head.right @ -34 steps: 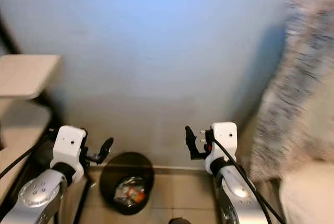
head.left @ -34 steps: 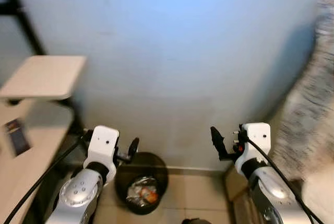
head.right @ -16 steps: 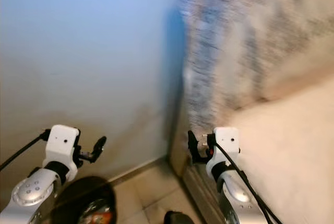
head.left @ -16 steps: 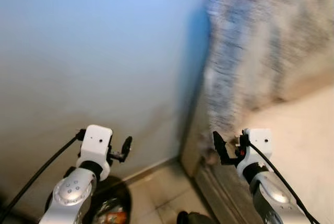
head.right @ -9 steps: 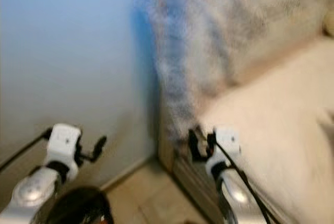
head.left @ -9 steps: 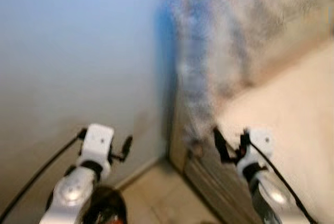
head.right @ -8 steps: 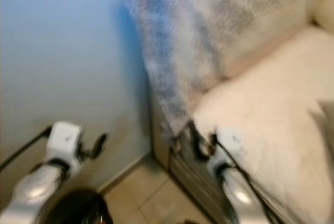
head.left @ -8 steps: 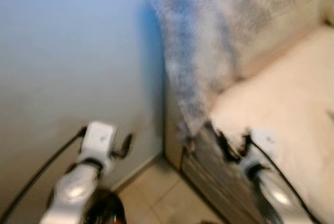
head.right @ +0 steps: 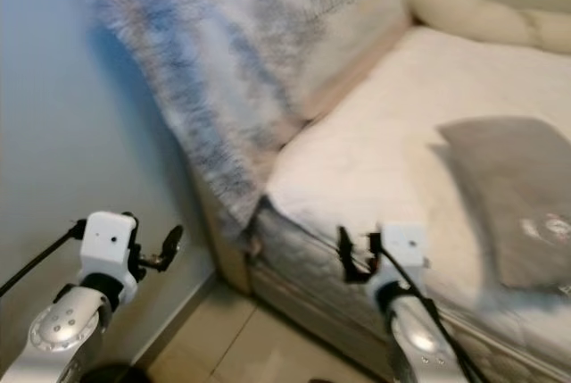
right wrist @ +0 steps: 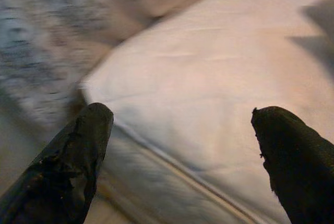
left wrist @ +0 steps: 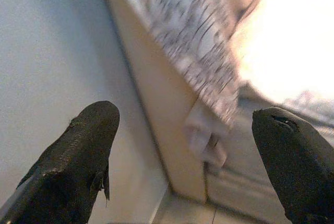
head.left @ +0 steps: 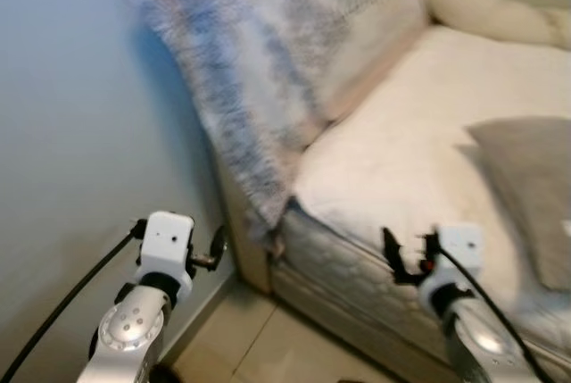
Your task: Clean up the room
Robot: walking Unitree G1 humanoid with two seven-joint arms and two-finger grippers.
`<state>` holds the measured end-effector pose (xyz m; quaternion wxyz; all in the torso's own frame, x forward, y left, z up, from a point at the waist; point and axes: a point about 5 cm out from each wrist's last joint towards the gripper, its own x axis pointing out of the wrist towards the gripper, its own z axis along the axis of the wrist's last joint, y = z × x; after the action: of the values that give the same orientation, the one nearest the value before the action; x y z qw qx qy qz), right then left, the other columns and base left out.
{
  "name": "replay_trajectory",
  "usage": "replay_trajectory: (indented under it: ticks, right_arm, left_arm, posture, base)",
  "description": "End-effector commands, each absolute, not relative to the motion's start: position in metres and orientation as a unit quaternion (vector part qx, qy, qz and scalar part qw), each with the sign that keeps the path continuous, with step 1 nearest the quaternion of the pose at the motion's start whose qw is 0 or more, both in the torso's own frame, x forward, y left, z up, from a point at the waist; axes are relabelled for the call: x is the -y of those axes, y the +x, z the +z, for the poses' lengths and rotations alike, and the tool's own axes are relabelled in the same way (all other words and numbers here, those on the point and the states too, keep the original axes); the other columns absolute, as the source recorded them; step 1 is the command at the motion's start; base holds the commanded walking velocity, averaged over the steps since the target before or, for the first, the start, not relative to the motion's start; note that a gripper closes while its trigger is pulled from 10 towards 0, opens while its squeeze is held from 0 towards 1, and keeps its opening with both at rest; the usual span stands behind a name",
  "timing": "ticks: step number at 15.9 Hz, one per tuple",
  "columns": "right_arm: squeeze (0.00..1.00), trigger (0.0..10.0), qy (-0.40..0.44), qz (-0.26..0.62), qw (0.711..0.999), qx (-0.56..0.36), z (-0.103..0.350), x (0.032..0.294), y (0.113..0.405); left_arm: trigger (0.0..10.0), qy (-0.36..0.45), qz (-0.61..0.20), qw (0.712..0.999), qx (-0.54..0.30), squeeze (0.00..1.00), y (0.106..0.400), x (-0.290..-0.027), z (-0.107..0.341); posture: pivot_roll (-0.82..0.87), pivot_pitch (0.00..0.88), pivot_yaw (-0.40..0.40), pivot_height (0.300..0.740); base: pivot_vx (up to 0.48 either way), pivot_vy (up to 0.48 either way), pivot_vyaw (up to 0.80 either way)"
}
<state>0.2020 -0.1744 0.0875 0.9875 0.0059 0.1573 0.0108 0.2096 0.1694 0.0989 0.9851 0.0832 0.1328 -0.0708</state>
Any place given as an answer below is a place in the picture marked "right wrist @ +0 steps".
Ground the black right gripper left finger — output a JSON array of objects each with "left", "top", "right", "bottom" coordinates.
[{"left": 0, "top": 102, "right": 115, "bottom": 224}]

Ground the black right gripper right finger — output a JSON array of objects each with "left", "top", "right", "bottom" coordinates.
[{"left": 250, "top": 105, "right": 334, "bottom": 224}]

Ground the white quilted mattress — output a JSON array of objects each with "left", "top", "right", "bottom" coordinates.
[{"left": 78, "top": 0, "right": 334, "bottom": 224}]

